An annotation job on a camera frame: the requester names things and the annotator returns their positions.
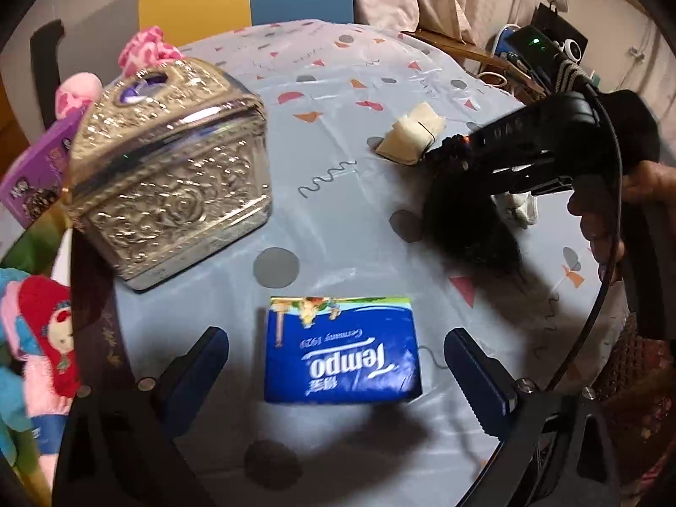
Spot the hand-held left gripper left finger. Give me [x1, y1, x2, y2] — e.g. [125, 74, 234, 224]
[53, 326, 230, 507]

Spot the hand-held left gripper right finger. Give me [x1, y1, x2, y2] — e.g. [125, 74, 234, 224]
[444, 327, 621, 507]

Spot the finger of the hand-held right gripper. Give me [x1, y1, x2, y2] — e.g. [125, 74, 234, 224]
[430, 92, 599, 171]
[491, 154, 574, 196]

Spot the black hair wig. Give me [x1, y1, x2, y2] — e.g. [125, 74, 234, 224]
[421, 137, 525, 276]

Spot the gold metal tray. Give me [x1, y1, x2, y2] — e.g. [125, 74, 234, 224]
[0, 206, 143, 507]

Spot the blue tissue packet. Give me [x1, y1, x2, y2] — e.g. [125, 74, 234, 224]
[263, 296, 424, 405]

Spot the red plush doll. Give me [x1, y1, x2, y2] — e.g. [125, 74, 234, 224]
[17, 275, 84, 398]

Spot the blue plush toy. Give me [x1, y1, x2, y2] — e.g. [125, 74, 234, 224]
[0, 268, 44, 466]

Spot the person's right forearm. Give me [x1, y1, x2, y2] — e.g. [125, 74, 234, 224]
[622, 199, 676, 341]

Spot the person's right hand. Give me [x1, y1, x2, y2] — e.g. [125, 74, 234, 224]
[567, 161, 676, 275]

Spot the white knit sock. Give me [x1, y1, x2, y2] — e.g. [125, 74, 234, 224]
[493, 193, 540, 229]

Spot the wooden side desk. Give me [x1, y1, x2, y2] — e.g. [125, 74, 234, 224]
[400, 30, 535, 102]

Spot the blue folding chair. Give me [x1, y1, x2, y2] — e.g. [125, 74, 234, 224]
[493, 24, 523, 58]

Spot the beige folded cloth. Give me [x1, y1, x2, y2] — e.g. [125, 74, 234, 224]
[376, 102, 447, 162]

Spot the brown patterned cloth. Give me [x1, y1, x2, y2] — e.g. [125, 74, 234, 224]
[590, 311, 676, 488]

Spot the silver embossed tissue box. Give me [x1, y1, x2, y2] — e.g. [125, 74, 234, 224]
[64, 58, 273, 292]

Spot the purple printed box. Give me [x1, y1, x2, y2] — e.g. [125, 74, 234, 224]
[0, 113, 90, 230]

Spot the orange wooden cabinet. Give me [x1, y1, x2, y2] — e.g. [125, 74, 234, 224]
[0, 82, 33, 171]

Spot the pink spotted plush toy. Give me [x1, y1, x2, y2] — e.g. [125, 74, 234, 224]
[55, 73, 104, 120]

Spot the pink spotted plush ribbon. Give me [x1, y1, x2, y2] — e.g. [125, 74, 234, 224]
[118, 26, 183, 78]

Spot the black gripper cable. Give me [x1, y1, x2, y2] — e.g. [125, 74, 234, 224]
[546, 84, 625, 389]

